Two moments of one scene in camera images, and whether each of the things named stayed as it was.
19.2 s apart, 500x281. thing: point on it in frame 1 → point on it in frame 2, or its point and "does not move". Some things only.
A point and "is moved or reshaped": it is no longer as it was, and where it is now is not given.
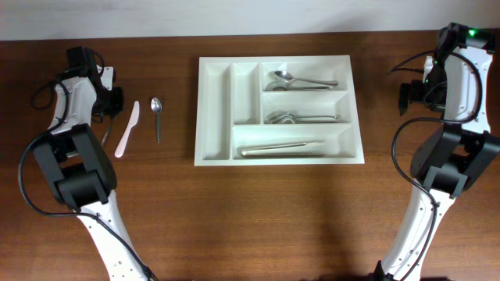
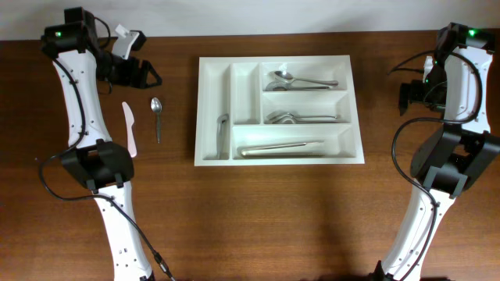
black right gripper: [414, 95] does not move
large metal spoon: [284, 77] does not move
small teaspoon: [105, 135] is moved or reshaped
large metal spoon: [282, 86] does not move
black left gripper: [119, 105] → [136, 80]
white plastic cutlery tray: [276, 110] does not move
